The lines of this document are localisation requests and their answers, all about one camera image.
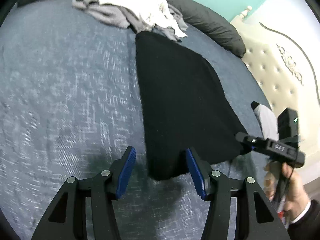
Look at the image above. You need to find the black sweater white trim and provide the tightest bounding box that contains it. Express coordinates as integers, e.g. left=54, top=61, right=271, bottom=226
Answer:
left=136, top=31, right=250, bottom=180

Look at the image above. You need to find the person's right forearm sleeve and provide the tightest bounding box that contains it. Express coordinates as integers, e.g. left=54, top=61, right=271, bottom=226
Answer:
left=287, top=200, right=319, bottom=239

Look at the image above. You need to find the person's right hand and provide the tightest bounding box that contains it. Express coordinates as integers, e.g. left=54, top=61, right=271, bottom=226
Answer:
left=264, top=163, right=311, bottom=223

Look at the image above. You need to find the folded lilac garment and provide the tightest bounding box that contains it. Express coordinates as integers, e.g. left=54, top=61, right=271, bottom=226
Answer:
left=251, top=101, right=279, bottom=141

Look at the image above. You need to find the cream tufted headboard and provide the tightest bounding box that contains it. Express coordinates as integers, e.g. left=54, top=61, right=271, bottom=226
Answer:
left=231, top=5, right=319, bottom=184

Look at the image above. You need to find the grey sweatshirt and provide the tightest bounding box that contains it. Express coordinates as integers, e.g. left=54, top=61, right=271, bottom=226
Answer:
left=72, top=0, right=181, bottom=42

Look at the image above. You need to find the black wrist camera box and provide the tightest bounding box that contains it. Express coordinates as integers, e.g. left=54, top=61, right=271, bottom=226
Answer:
left=277, top=107, right=299, bottom=148

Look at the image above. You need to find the black cable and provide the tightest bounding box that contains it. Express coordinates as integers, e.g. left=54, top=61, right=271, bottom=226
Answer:
left=273, top=162, right=298, bottom=205

